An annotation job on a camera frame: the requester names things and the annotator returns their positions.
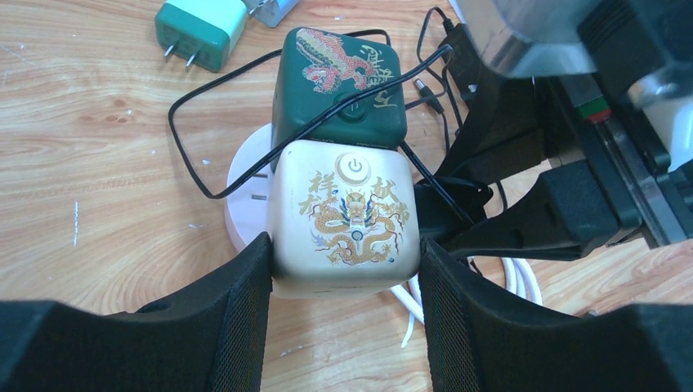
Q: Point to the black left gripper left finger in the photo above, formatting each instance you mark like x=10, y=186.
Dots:
x=207, y=336

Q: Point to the white round socket base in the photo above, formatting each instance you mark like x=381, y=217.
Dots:
x=246, y=208

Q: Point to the green plug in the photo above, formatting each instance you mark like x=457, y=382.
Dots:
x=202, y=33

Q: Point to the blue plug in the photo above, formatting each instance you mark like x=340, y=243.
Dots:
x=269, y=12

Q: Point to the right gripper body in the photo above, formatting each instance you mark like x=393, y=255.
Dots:
x=625, y=157

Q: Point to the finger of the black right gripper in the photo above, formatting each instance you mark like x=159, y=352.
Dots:
x=501, y=135
x=564, y=217

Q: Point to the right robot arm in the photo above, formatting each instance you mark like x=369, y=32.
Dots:
x=643, y=54

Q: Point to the beige wooden cube socket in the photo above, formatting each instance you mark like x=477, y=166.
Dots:
x=342, y=220

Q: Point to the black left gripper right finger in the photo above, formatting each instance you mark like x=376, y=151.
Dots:
x=481, y=337

